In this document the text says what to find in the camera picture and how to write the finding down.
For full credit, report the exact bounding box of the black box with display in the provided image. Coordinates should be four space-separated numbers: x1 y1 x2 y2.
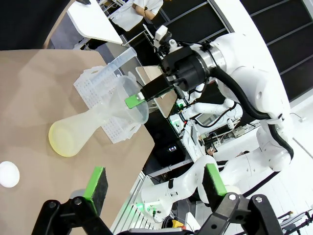
151 141 187 168

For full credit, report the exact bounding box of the small wooden table top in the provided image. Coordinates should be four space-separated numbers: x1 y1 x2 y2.
135 65 179 118

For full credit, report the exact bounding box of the white perforated plastic basket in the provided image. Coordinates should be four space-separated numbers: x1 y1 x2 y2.
73 65 143 144

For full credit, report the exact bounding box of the white round cap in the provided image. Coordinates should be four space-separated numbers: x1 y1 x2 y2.
0 161 20 188

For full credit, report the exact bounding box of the person in white coat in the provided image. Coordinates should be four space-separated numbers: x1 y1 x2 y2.
111 0 164 32

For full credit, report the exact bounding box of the person bare forearm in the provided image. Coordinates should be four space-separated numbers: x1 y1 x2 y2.
135 4 157 21

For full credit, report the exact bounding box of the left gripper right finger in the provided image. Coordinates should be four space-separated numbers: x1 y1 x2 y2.
198 163 282 235

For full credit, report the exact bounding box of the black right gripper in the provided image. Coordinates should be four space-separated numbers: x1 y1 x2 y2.
124 45 209 110

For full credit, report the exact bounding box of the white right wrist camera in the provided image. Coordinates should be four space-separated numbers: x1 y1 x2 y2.
153 25 169 47

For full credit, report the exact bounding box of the white background table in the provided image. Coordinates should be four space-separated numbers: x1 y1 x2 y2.
66 0 123 46

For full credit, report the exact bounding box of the clear plastic beaker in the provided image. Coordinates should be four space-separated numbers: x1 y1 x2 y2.
107 75 150 126

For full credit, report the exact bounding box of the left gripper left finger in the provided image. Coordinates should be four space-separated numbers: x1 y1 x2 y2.
31 166 113 235

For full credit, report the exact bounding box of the black corrugated cable conduit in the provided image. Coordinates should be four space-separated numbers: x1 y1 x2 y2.
209 65 294 161

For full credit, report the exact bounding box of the conical flask with yellowish liquid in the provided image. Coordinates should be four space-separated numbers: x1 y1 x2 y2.
48 107 120 157

